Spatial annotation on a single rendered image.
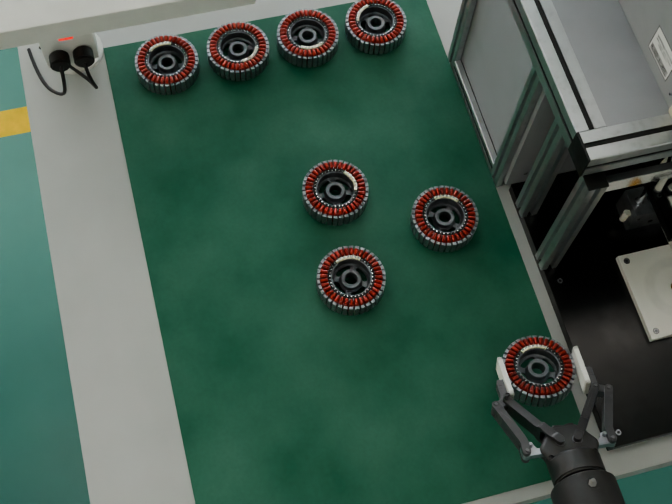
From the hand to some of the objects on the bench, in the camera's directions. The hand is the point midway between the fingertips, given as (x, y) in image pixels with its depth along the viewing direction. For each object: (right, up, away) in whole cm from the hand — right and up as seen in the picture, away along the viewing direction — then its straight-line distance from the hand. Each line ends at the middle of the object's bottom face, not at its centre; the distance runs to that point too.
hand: (539, 367), depth 148 cm
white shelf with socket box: (-66, +45, +25) cm, 84 cm away
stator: (0, -2, +3) cm, 4 cm away
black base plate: (+36, +14, +16) cm, 42 cm away
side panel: (-6, +42, +26) cm, 49 cm away
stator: (-29, +12, +11) cm, 33 cm away
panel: (+30, +36, +23) cm, 52 cm away
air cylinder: (+21, +24, +17) cm, 36 cm away
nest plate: (+24, +11, +12) cm, 29 cm away
